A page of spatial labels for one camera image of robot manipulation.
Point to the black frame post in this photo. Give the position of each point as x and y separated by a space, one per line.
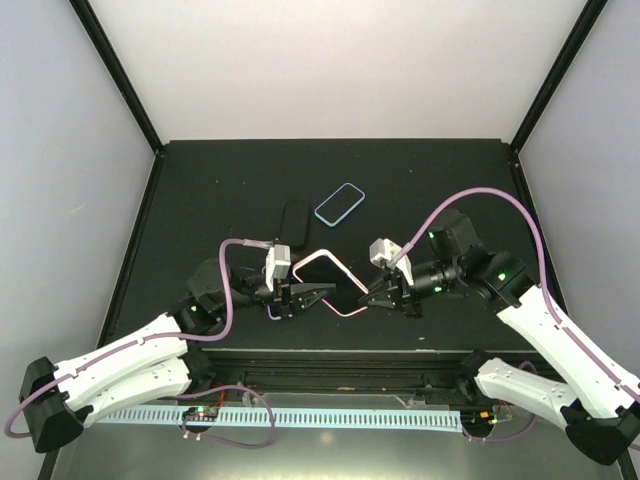
572 45
90 22

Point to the phone in light-blue case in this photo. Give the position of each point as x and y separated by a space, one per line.
340 204

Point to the right black frame post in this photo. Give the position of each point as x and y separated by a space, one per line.
572 45

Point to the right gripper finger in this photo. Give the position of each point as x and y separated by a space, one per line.
379 285
377 301

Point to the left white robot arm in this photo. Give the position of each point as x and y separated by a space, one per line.
162 359

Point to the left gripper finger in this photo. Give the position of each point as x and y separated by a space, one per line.
322 289
311 299

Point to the pink phone case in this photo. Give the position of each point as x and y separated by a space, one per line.
330 280

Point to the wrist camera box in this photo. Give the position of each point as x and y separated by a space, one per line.
381 254
277 265

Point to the phone in lilac case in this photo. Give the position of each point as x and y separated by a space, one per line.
272 315

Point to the white slotted cable duct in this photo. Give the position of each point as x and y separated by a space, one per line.
305 418

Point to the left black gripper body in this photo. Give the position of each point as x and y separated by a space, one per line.
283 298

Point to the small circuit board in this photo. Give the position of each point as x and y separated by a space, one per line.
482 418
200 414

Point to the right small circuit board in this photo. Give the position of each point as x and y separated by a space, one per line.
482 418

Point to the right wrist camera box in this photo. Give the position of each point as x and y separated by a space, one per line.
381 254

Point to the left black frame post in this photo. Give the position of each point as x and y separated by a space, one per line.
90 22

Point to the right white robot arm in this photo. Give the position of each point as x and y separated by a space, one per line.
595 401

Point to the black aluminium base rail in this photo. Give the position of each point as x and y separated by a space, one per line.
432 377

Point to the left small circuit board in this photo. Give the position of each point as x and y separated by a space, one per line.
200 414

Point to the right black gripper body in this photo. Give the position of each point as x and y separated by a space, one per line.
412 304

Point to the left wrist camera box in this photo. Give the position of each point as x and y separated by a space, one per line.
277 265

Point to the phone in black case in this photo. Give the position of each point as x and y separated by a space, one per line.
294 225

